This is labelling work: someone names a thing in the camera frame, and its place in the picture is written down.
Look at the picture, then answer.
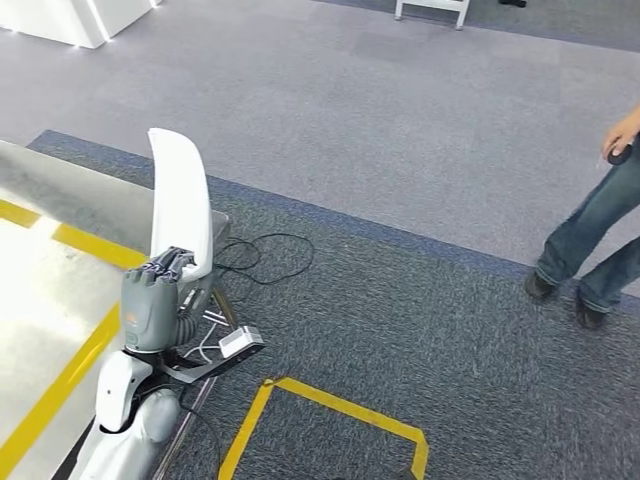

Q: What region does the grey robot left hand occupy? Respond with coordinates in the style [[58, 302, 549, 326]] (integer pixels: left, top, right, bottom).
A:
[[119, 246, 215, 356]]

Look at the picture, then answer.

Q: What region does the white illuminated plinth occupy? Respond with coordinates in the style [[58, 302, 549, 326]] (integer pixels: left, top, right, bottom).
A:
[[0, 0, 164, 50]]

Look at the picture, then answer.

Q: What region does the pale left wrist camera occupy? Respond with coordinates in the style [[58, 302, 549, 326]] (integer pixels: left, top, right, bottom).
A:
[[218, 325, 265, 360]]

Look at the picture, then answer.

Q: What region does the white curved plastic part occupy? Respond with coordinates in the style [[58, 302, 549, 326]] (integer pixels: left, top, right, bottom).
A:
[[147, 127, 215, 283]]

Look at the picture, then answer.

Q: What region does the black round remote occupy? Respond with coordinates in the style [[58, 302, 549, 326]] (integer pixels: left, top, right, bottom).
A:
[[606, 144, 634, 167]]

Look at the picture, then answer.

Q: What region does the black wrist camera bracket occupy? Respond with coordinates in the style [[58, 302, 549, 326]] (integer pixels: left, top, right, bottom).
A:
[[149, 341, 266, 386]]

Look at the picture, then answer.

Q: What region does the person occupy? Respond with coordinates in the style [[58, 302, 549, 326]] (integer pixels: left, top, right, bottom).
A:
[[524, 102, 640, 331]]

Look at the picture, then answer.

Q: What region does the large yellow tape rectangle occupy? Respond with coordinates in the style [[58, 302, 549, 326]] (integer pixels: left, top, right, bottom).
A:
[[0, 197, 151, 480]]

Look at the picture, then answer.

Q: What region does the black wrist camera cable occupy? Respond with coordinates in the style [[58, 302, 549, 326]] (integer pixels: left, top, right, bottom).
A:
[[177, 390, 223, 480]]

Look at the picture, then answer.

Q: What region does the white stand frame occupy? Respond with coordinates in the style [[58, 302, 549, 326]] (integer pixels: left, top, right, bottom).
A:
[[393, 0, 471, 31]]

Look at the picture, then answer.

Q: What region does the steel workbench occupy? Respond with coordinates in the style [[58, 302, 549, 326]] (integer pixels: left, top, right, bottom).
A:
[[0, 139, 241, 480]]

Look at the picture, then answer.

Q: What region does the white floor cable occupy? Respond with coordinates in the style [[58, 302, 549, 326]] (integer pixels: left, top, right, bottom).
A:
[[180, 291, 227, 367]]

